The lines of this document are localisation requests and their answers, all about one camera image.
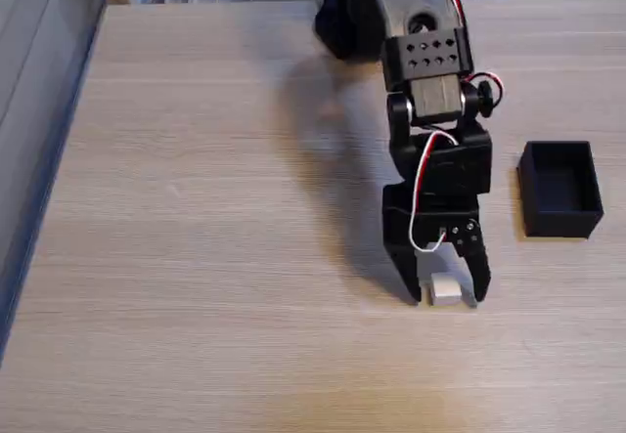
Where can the black open box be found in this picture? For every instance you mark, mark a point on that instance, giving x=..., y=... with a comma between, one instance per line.
x=560, y=188

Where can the white block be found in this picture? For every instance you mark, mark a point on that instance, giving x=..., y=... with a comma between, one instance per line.
x=445, y=290

